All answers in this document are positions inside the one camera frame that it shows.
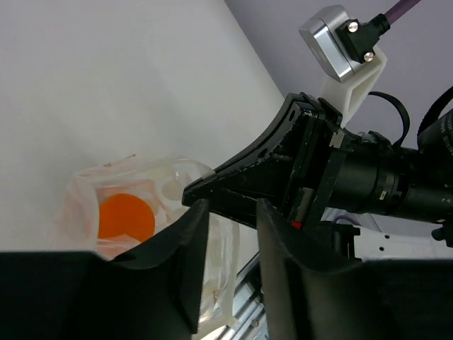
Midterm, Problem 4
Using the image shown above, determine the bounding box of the fake orange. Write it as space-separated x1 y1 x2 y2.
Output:
98 193 155 242

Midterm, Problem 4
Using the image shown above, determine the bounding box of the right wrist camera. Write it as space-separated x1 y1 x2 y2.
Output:
299 5 387 128

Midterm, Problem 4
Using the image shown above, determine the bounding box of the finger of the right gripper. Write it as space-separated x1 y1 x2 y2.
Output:
182 93 318 229

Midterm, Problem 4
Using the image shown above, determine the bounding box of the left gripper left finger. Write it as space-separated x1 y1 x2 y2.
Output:
1 200 210 339

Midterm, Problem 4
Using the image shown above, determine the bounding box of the clear zip top bag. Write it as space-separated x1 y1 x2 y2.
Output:
55 155 240 339

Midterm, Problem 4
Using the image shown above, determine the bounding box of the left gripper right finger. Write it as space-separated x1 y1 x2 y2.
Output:
256 200 452 339

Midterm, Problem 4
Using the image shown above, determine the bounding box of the aluminium mounting rail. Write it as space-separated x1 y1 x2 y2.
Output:
223 254 270 340

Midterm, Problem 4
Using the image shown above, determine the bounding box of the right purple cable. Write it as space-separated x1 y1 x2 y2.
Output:
384 0 424 22

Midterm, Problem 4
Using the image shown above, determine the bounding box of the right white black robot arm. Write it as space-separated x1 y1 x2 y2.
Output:
182 90 452 246

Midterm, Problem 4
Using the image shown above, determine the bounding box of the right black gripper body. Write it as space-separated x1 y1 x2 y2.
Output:
286 97 349 230

